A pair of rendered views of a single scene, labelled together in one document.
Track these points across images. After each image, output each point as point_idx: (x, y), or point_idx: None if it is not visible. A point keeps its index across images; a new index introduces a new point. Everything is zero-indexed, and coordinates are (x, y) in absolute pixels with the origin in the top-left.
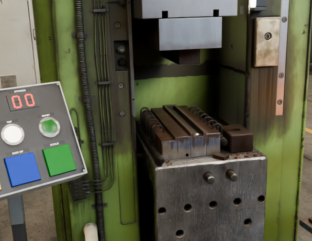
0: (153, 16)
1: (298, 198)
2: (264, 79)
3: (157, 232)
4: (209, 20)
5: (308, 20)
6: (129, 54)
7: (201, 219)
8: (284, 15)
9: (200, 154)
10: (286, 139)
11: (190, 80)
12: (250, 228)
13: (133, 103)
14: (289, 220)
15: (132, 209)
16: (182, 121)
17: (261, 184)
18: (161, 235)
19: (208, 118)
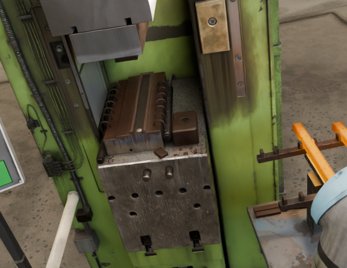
0: (62, 33)
1: (275, 169)
2: (218, 64)
3: (112, 213)
4: (123, 29)
5: None
6: (67, 54)
7: (150, 203)
8: None
9: (143, 148)
10: (255, 118)
11: (170, 42)
12: (201, 210)
13: (83, 97)
14: (267, 187)
15: None
16: (136, 108)
17: (204, 177)
18: (116, 215)
19: (165, 102)
